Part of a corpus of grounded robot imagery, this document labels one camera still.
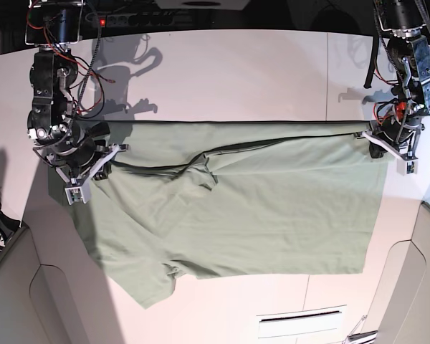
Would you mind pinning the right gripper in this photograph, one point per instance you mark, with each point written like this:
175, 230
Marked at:
75, 152

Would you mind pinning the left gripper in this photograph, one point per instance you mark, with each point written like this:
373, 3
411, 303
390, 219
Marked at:
397, 133

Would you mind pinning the green T-shirt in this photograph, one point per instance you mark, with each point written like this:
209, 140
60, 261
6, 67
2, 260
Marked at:
221, 200

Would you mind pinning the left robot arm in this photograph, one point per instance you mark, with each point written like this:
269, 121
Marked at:
403, 31

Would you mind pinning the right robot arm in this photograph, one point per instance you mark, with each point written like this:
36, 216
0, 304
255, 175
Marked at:
58, 78

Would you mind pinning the white slotted panel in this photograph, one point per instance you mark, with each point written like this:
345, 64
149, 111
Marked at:
298, 324

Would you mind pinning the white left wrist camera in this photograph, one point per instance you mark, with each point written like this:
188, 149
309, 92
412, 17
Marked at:
407, 167

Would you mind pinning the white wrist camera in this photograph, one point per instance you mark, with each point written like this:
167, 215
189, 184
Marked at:
407, 167
77, 190

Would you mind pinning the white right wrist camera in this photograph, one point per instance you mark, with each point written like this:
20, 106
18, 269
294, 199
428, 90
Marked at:
77, 190

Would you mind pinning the power strip with red switch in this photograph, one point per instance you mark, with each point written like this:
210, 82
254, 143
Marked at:
146, 18

